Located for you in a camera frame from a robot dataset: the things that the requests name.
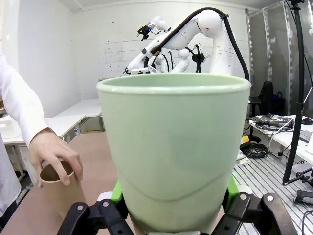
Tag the black bag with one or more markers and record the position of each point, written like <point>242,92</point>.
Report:
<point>278,105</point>

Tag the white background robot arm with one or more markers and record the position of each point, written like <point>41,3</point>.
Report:
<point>182,64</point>

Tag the white table with white legs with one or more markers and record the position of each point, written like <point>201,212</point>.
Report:
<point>12,139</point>

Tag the small white background robot arm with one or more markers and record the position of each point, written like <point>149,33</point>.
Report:
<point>160,23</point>

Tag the black office chair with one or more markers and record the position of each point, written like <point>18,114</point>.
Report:
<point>267,95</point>

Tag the person in white shirt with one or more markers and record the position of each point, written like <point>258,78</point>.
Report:
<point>7,176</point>

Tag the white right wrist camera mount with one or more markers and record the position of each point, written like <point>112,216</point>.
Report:
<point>139,71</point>

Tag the black camera stand pole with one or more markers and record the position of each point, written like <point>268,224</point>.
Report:
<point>300,73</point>

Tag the person's right hand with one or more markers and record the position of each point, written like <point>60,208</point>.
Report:
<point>51,149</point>

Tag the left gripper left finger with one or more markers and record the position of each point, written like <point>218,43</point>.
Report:
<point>102,215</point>

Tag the long white table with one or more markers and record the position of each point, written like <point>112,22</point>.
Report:
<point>73,117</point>

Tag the tall pale green cup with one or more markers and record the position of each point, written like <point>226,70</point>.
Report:
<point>173,147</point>

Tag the yellow emergency stop box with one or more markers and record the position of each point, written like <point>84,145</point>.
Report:
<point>245,140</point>

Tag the black handheld device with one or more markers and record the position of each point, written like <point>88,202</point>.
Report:
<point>304,197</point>

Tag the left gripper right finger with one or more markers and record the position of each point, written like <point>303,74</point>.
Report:
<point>244,215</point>

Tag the black computer mouse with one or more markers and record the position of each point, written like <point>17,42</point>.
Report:
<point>307,121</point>

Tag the black electronic device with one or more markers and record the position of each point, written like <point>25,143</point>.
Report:
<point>271,122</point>

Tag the black background robot gripper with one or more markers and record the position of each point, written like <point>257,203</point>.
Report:
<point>143,31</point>

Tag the slotted metal table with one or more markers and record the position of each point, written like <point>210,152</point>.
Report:
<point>264,176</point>

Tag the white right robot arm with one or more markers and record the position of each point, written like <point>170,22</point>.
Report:
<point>207,24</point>

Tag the white equipment desk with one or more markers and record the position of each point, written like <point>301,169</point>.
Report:
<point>281,142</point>

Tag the person's right forearm white sleeve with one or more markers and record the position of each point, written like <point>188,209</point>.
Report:
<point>24,110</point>

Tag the tall brown cup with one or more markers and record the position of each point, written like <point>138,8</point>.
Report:
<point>63,198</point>

